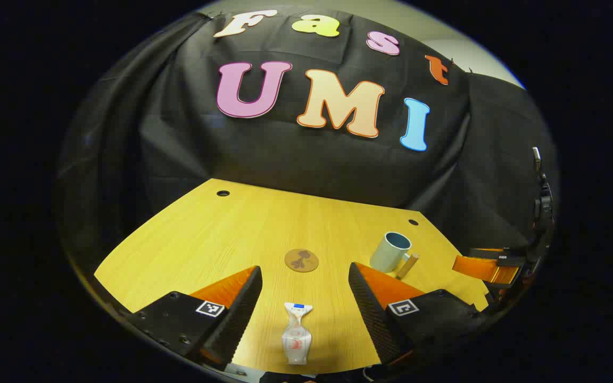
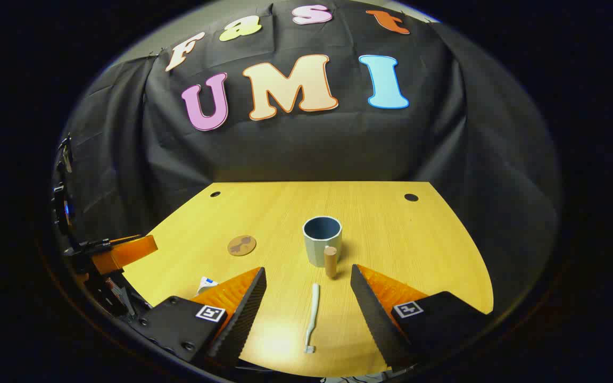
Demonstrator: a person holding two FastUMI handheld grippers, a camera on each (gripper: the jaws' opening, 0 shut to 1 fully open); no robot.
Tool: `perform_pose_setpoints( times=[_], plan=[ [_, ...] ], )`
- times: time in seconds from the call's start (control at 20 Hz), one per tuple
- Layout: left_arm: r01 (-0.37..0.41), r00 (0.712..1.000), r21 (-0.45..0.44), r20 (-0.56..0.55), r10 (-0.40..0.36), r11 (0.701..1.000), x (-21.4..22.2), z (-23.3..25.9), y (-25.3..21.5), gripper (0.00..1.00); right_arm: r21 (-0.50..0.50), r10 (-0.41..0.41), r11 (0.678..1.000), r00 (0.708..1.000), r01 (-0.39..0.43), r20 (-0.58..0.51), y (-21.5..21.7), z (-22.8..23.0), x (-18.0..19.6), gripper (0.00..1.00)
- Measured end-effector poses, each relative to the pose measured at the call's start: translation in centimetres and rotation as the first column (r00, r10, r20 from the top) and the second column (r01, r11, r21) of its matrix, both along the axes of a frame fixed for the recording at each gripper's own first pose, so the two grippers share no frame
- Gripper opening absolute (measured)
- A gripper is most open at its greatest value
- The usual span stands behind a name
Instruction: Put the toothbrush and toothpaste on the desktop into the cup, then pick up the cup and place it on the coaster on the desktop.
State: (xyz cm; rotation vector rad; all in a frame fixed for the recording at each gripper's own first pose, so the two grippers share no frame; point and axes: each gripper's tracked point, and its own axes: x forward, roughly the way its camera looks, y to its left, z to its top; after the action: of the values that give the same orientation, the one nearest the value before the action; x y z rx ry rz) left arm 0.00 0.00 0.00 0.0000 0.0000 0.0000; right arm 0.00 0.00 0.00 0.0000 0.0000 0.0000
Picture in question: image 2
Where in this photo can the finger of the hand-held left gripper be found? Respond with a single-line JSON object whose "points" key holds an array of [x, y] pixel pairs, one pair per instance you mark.
{"points": [[125, 252]]}

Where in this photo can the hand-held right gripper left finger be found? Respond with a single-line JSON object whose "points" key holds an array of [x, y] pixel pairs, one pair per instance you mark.
{"points": [[242, 319]]}

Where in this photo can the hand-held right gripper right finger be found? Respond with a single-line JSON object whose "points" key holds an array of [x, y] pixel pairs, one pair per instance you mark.
{"points": [[373, 319]]}

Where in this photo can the white toothpaste tube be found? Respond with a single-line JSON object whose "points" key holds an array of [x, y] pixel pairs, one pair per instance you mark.
{"points": [[206, 284]]}

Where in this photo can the pale green toothbrush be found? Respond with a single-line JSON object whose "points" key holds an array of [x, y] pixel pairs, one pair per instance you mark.
{"points": [[313, 314]]}

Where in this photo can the round brown coaster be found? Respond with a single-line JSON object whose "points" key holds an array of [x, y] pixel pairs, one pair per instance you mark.
{"points": [[241, 245]]}

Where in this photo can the wooden desktop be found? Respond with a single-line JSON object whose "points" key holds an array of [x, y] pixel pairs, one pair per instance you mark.
{"points": [[391, 234]]}

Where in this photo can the black backdrop cloth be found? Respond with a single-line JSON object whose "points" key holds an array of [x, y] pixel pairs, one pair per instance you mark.
{"points": [[312, 149]]}

